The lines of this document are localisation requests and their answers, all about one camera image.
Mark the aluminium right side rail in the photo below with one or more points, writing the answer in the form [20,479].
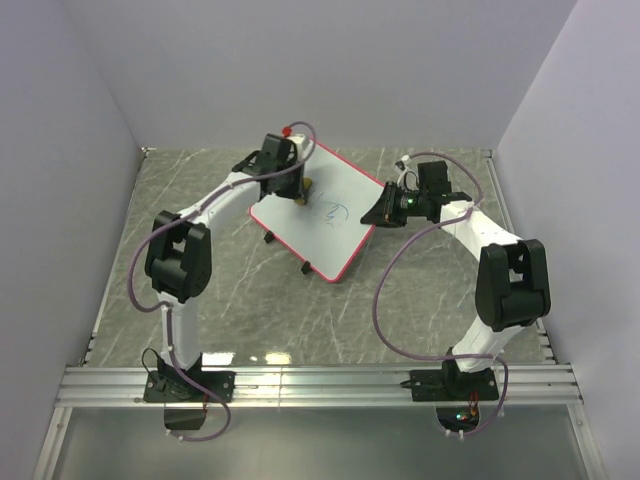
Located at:
[542,334]

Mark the pink framed whiteboard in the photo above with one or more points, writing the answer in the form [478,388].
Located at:
[327,231]

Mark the yellow black eraser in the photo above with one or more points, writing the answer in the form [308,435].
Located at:
[304,191]

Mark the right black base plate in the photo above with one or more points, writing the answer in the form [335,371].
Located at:
[440,386]

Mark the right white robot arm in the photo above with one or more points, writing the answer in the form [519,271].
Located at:
[512,287]

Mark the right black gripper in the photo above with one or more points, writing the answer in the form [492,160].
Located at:
[383,212]

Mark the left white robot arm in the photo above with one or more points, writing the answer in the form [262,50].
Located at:
[179,260]

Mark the aluminium front rail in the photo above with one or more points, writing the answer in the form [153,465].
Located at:
[313,387]

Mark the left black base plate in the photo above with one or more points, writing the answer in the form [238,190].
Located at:
[172,388]

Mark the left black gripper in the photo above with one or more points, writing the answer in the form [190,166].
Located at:
[300,171]

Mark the aluminium rail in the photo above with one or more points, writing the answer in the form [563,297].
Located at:
[313,387]
[542,334]

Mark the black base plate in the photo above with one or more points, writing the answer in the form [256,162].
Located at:
[440,386]
[172,388]

